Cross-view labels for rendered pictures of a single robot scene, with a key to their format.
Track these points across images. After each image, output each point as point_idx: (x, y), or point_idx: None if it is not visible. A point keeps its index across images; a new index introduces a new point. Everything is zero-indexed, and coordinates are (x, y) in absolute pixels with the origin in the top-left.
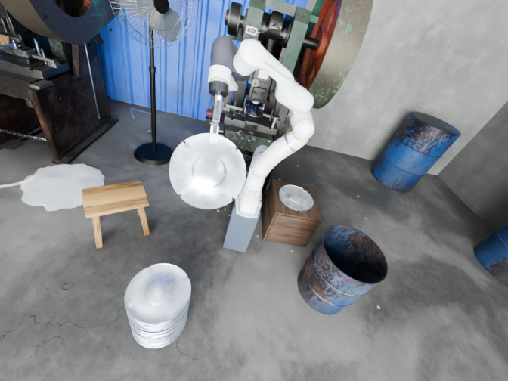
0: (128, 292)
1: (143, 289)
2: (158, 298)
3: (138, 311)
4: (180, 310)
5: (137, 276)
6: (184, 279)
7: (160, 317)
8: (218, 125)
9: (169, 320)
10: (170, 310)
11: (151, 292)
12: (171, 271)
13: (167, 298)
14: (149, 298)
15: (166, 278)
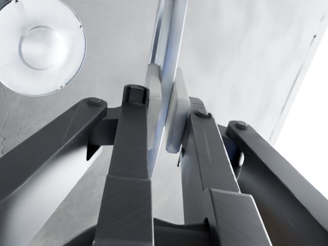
0: (42, 91)
1: (38, 73)
2: (55, 48)
3: (67, 71)
4: (71, 13)
5: (14, 88)
6: (19, 7)
7: (77, 41)
8: (201, 110)
9: (82, 28)
10: (70, 28)
11: (45, 60)
12: (1, 31)
13: (55, 34)
14: (54, 61)
15: (18, 40)
